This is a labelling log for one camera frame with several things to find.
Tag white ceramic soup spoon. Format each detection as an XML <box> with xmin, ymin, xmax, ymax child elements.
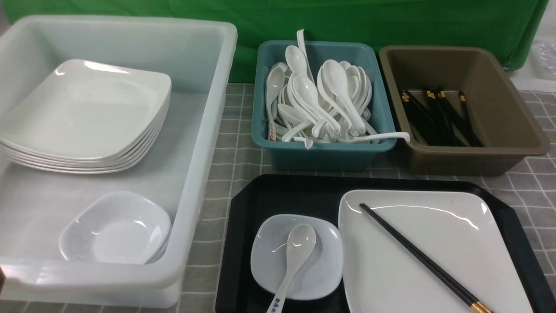
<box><xmin>267</xmin><ymin>224</ymin><xmax>317</xmax><ymax>313</ymax></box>

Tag small white bowl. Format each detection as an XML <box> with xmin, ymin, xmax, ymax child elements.
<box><xmin>58</xmin><ymin>190</ymin><xmax>172</xmax><ymax>265</ymax></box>
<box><xmin>250</xmin><ymin>214</ymin><xmax>344</xmax><ymax>301</ymax></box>

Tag white square rice plate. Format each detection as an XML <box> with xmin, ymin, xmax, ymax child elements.
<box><xmin>339</xmin><ymin>190</ymin><xmax>533</xmax><ymax>313</ymax></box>

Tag black gold-tipped chopsticks pair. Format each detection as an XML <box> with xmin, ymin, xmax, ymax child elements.
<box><xmin>359</xmin><ymin>203</ymin><xmax>492</xmax><ymax>313</ymax></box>

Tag teal plastic spoon bin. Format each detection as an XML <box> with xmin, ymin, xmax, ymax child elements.
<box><xmin>252</xmin><ymin>40</ymin><xmax>397</xmax><ymax>172</ymax></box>

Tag pile of white soup spoons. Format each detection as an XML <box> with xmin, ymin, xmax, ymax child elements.
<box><xmin>262</xmin><ymin>29</ymin><xmax>411</xmax><ymax>151</ymax></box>

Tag large white plastic tub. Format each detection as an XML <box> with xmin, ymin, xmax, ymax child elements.
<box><xmin>1</xmin><ymin>15</ymin><xmax>238</xmax><ymax>308</ymax></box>

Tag black chopsticks in bin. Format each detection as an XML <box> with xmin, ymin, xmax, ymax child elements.
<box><xmin>398</xmin><ymin>87</ymin><xmax>484</xmax><ymax>148</ymax></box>

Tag small white bowl in tub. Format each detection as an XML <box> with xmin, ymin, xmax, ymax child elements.
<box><xmin>58</xmin><ymin>190</ymin><xmax>172</xmax><ymax>265</ymax></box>

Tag brown plastic chopstick bin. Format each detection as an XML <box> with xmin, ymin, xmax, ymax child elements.
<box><xmin>379</xmin><ymin>46</ymin><xmax>550</xmax><ymax>176</ymax></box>

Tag stack of white square plates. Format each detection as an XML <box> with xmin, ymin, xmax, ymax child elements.
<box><xmin>1</xmin><ymin>59</ymin><xmax>172</xmax><ymax>174</ymax></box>

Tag grey checked tablecloth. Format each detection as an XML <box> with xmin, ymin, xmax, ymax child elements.
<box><xmin>1</xmin><ymin>83</ymin><xmax>555</xmax><ymax>313</ymax></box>

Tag green backdrop cloth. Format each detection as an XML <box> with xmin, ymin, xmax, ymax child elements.
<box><xmin>1</xmin><ymin>0</ymin><xmax>548</xmax><ymax>83</ymax></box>

